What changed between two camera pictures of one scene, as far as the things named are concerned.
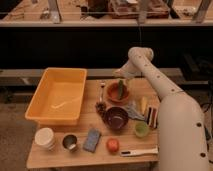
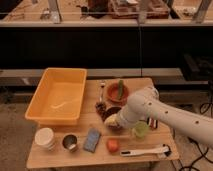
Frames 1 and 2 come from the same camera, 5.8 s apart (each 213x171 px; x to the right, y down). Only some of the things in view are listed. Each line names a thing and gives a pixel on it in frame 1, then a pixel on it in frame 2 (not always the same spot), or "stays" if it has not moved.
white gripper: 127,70 to 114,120
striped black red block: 152,116 stays
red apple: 112,145 stays
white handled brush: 144,151 stays
